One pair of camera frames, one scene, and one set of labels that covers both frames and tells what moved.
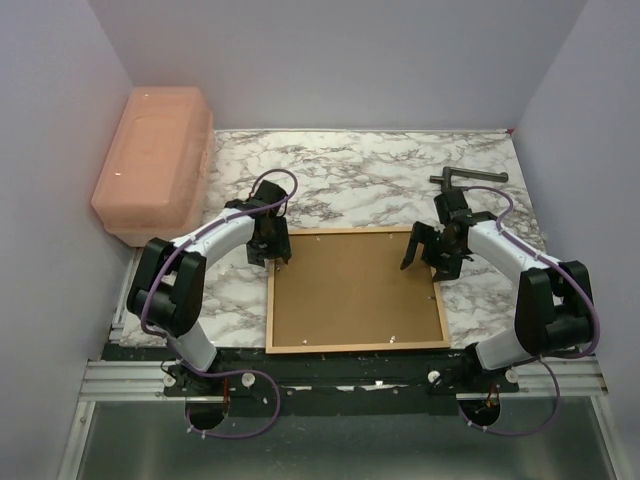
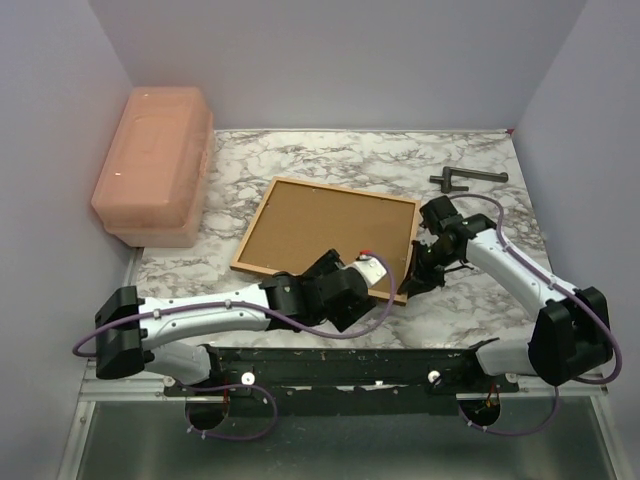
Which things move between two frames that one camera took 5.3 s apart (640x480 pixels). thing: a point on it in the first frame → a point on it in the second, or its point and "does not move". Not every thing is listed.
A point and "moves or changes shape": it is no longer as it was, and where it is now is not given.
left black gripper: [281, 249] → [342, 319]
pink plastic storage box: [156, 180] does not move
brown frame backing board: [350, 290] moves or changes shape
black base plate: [411, 383] does not move
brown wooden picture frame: [342, 290] moves or changes shape
